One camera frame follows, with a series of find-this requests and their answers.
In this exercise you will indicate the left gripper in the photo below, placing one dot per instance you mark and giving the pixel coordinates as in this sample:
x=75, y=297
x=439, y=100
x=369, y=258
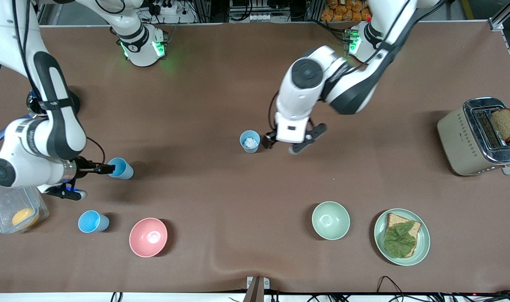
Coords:
x=270, y=139

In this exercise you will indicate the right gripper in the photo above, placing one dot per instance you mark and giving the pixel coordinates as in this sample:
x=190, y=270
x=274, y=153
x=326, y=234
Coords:
x=84, y=166

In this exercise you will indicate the light blue cup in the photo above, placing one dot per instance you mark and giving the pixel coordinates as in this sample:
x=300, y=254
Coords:
x=122, y=169
x=90, y=221

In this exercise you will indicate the white paper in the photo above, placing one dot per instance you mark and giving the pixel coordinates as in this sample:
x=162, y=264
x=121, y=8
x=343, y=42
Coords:
x=250, y=143

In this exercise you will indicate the blue cup with white paper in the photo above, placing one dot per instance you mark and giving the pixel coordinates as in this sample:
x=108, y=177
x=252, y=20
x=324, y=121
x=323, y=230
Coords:
x=250, y=150

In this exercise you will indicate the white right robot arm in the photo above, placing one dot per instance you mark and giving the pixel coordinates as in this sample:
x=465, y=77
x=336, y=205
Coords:
x=58, y=126

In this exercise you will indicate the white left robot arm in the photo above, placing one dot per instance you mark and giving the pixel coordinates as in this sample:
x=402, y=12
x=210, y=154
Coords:
x=305, y=92

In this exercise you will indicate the brown table cover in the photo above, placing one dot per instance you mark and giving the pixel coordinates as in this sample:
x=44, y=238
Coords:
x=238, y=201

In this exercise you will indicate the pink bowl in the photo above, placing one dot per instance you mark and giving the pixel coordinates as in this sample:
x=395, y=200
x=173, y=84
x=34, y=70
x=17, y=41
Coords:
x=148, y=237

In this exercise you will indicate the orange fruit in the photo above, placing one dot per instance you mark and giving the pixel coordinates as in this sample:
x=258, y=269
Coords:
x=24, y=217

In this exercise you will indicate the pale green bowl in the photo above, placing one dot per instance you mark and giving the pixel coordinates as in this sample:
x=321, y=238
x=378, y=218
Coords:
x=330, y=220

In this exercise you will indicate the clear plastic container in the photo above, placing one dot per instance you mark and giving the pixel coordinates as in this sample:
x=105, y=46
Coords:
x=3, y=209

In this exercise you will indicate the brown bread slice under lettuce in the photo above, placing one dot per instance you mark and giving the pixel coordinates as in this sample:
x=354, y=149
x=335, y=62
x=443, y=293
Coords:
x=395, y=220

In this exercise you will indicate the bag of orange snacks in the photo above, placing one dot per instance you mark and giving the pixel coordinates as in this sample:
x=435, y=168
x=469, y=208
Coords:
x=347, y=10

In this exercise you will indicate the green lettuce leaf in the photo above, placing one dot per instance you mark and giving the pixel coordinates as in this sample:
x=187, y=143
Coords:
x=399, y=241

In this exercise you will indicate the white power strip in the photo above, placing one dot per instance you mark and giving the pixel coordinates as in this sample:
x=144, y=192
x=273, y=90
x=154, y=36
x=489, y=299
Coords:
x=166, y=8

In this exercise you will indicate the pale green plate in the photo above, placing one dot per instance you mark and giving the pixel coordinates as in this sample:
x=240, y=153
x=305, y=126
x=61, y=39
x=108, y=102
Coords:
x=422, y=247

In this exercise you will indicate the beige and chrome toaster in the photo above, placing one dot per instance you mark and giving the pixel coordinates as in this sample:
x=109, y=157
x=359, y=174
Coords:
x=458, y=142

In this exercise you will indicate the brown bread slice in toaster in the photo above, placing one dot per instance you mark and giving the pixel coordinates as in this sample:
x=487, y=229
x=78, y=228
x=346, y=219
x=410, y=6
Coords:
x=506, y=123

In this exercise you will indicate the aluminium frame profile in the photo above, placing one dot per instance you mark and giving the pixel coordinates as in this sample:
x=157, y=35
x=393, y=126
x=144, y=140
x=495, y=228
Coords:
x=498, y=23

